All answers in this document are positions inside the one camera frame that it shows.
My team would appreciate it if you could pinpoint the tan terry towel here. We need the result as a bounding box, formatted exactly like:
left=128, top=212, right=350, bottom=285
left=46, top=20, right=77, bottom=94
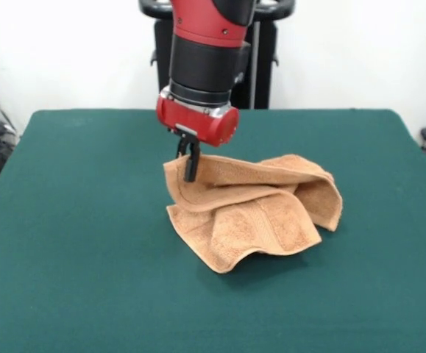
left=163, top=154, right=344, bottom=275

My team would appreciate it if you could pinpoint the dark green table cloth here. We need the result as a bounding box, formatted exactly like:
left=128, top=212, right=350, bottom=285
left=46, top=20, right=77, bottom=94
left=0, top=107, right=426, bottom=353

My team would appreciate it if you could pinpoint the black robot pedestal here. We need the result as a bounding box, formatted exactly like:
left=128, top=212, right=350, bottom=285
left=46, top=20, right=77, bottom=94
left=138, top=0, right=294, bottom=110

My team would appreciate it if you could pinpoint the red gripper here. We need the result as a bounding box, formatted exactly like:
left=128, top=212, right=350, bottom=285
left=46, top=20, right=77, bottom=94
left=156, top=86, right=241, bottom=184

